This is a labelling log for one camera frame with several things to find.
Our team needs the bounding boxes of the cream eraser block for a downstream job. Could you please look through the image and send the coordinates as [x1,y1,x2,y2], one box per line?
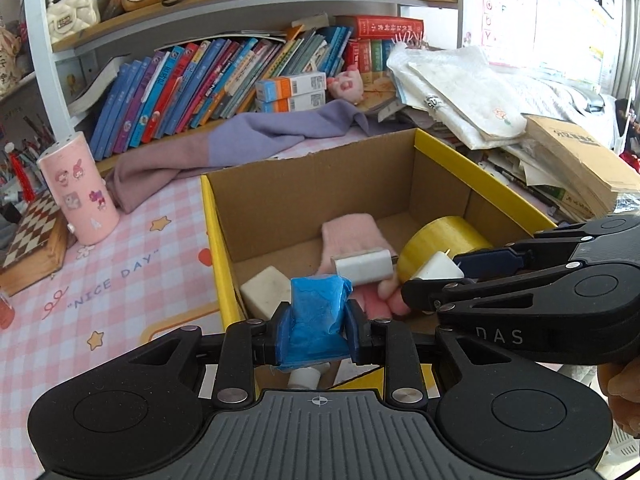
[239,265,292,320]

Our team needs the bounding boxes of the person's right hand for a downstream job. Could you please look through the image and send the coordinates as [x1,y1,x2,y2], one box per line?
[596,360,640,436]

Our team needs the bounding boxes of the stack of yellowed booklets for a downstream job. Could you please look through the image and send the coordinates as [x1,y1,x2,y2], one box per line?
[522,112,640,223]

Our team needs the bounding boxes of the fluffy pink glove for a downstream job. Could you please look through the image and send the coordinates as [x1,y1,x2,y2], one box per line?
[315,212,416,318]

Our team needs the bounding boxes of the large white charger plug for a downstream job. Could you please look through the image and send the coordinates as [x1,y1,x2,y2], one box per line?
[331,247,401,283]

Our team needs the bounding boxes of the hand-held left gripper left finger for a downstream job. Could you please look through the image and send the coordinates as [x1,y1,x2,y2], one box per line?
[125,302,296,407]

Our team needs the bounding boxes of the yellow tape roll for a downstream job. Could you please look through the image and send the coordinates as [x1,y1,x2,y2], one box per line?
[397,215,493,286]

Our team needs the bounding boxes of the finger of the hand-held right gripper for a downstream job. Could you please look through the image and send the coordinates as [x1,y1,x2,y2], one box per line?
[452,214,640,282]
[401,260,583,322]

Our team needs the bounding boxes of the white quilted pearl handbag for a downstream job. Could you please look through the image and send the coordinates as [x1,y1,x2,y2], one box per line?
[45,0,101,46]

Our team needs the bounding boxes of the red tassel ornament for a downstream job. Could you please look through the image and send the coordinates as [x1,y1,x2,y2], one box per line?
[5,142,31,201]

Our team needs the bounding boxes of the thick red dictionary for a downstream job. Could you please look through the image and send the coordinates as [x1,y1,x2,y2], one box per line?
[335,15,425,41]

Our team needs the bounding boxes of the blue bottle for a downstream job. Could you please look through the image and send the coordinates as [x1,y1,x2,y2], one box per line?
[270,274,353,391]

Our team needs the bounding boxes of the pink sticker cylinder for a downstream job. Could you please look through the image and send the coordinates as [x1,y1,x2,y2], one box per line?
[36,131,121,246]

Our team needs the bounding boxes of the wall poster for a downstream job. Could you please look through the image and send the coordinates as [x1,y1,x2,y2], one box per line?
[480,0,621,76]

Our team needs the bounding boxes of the purple and pink cloth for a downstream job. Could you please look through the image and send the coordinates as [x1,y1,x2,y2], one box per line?
[105,99,401,213]

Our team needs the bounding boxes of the wooden chessboard box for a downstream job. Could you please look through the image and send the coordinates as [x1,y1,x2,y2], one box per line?
[0,187,71,297]

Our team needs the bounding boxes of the row of colourful books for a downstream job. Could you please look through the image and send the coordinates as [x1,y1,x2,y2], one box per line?
[89,22,353,161]

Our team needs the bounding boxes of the cream rabbit print bag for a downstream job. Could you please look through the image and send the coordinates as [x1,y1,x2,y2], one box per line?
[0,25,25,98]

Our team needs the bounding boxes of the open grey book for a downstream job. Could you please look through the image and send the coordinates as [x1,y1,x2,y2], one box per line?
[67,55,131,118]

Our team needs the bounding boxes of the pink checked tablecloth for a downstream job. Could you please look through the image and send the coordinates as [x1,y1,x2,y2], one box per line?
[0,175,226,396]

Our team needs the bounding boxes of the white and wood shelf unit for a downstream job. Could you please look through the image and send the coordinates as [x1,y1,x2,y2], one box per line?
[20,0,463,161]

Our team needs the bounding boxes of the bunch of pens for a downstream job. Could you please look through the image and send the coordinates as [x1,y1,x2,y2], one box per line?
[0,112,56,181]

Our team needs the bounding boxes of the pink pig plush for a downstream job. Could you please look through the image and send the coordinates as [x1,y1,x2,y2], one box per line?
[326,67,365,106]

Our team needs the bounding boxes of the standing red books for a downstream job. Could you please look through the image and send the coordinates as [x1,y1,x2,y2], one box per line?
[342,37,396,86]

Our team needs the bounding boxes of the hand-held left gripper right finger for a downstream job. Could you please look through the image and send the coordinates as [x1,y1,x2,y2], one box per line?
[345,299,506,407]

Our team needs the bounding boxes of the orange and blue carton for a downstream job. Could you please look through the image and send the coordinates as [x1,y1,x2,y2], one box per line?
[255,91,326,115]
[255,71,328,102]

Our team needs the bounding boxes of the yellow cardboard box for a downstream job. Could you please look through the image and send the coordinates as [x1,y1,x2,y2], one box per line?
[200,127,561,392]

